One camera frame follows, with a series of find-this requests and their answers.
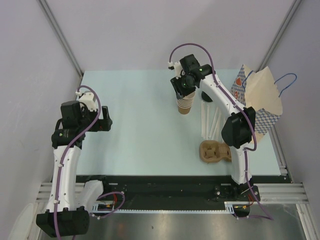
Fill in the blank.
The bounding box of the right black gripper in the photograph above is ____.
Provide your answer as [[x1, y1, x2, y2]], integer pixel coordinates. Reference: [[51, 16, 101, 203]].
[[170, 72, 196, 100]]

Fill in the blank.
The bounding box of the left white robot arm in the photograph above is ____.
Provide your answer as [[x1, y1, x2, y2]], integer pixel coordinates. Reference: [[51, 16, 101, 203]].
[[36, 100, 113, 238]]

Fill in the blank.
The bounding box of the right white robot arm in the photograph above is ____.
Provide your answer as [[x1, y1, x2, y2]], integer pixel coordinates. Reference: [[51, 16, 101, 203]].
[[168, 54, 256, 201]]

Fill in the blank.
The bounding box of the stack of brown paper cups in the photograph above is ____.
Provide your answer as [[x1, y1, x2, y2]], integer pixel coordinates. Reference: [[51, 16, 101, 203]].
[[176, 91, 196, 115]]

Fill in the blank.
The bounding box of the stack of black lids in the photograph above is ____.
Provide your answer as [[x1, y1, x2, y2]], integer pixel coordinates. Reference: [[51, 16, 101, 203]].
[[201, 91, 213, 103]]

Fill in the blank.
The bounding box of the white wrapped straw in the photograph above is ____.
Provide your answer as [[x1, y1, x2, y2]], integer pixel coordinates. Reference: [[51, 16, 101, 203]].
[[205, 104, 210, 140], [208, 107, 219, 140], [200, 101, 206, 138], [212, 110, 222, 141]]

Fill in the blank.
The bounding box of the brown cardboard cup carrier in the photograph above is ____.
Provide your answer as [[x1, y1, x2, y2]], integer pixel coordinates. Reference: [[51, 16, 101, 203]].
[[199, 140, 232, 164]]

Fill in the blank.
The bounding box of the blue checkered paper bag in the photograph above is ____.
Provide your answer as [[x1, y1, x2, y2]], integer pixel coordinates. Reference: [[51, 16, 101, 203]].
[[230, 64, 298, 142]]

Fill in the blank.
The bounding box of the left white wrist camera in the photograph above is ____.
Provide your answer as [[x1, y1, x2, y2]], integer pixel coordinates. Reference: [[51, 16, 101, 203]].
[[75, 91, 98, 112]]

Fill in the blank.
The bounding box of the white cable duct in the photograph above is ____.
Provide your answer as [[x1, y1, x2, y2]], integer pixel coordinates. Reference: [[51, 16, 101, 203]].
[[91, 202, 235, 215]]

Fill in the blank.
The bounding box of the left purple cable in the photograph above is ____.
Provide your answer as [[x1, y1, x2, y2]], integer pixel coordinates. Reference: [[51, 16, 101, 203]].
[[53, 85, 126, 238]]

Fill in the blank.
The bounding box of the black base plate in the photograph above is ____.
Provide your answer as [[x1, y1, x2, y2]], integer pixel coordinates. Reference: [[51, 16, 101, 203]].
[[50, 174, 292, 204]]

